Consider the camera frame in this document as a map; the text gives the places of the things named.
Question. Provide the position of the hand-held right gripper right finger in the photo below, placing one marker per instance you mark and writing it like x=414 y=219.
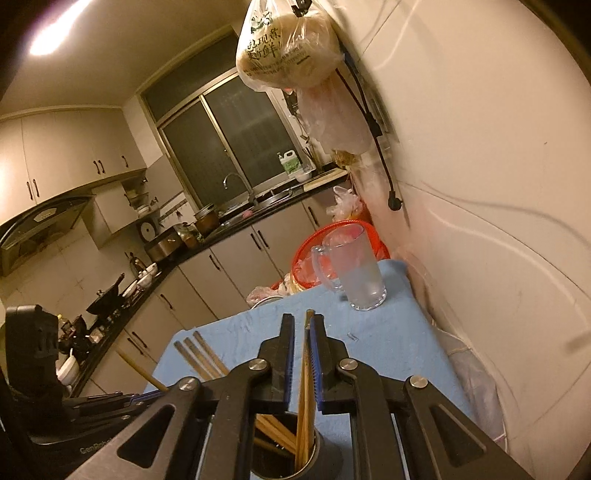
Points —
x=316 y=369

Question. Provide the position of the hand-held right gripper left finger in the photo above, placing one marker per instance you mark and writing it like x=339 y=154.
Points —
x=290 y=369

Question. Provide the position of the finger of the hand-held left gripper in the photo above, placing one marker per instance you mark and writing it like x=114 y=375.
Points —
x=101 y=398
x=120 y=408

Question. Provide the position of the wooden chopstick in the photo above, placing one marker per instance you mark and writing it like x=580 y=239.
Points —
x=210 y=350
x=270 y=446
x=302 y=392
x=201 y=357
x=274 y=438
x=310 y=438
x=189 y=362
x=277 y=427
x=138 y=367

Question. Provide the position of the black cylindrical utensil holder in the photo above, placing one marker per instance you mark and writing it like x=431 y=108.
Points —
x=328 y=457

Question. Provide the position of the white bowl with spoon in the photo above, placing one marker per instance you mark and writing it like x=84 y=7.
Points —
x=68 y=369

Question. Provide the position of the pinkish crumpled plastic bag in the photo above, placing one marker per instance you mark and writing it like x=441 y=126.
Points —
x=261 y=294

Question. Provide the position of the blue terry cloth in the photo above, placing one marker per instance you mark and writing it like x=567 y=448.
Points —
x=392 y=332

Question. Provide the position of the black wok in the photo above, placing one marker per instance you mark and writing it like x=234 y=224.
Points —
x=104 y=302

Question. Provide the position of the red plastic basket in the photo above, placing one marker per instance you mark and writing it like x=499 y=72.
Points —
x=304 y=258

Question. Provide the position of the beige lower kitchen cabinets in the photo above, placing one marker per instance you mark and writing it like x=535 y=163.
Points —
x=231 y=267

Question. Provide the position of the beige kitchen cabinets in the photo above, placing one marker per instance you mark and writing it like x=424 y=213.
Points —
x=231 y=267
x=55 y=152

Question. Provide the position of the white bowls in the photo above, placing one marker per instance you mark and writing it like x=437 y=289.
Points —
x=145 y=277

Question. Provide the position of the black range hood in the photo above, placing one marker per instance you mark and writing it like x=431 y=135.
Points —
x=41 y=217

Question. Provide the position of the white plastic sack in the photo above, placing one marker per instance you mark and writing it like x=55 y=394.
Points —
x=471 y=383

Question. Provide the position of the large metal pot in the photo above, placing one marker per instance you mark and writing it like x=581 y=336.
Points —
x=164 y=249

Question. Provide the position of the glass jar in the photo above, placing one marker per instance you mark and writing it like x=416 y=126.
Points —
x=189 y=237

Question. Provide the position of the black kitchen countertop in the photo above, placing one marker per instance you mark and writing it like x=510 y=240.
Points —
x=281 y=203

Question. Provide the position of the brown cooking pot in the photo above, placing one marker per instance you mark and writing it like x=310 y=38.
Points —
x=207 y=224

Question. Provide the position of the round kitchen scale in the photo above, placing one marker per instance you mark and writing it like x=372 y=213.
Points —
x=148 y=230

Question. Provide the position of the white crumpled plastic bag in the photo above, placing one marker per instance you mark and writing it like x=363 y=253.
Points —
x=344 y=203

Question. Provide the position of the chrome sink faucet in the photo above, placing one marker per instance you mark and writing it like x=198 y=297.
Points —
x=252 y=196

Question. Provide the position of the wooden cutting board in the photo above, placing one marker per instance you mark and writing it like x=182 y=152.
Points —
x=323 y=180

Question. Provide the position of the small white bowl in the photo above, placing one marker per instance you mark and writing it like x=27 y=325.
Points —
x=304 y=176

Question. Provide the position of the beige upper kitchen cabinets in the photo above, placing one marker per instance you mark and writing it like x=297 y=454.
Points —
x=55 y=152

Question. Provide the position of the white detergent bottle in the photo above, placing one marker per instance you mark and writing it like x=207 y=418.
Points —
x=291 y=165

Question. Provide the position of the small brownish plastic bag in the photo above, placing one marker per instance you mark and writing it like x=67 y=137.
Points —
x=345 y=158

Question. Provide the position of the kitchen window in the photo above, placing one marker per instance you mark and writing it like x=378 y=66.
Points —
x=231 y=138

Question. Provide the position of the translucent hanging plastic bag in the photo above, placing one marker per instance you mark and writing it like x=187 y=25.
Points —
x=337 y=120

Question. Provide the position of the ceiling light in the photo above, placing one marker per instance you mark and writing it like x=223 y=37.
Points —
x=51 y=37

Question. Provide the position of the white printed hanging bag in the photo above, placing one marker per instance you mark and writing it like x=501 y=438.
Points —
x=286 y=50

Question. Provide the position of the wall shelf with dishes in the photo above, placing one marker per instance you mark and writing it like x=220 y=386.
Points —
x=136 y=198

